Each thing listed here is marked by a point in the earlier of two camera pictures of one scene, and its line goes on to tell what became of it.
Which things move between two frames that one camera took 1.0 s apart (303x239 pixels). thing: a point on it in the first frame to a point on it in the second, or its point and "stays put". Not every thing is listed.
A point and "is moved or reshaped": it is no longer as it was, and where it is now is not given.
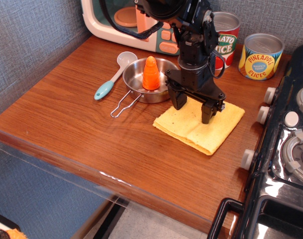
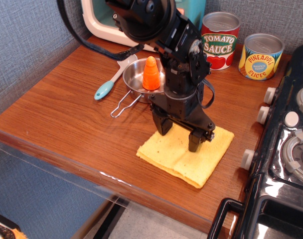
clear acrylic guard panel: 39,193 stays put
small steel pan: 132,77 stays put
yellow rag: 186,125 is moved or reshaped
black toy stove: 277,203 stays put
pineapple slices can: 261,56 stays put
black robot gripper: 199,83 to 190,112
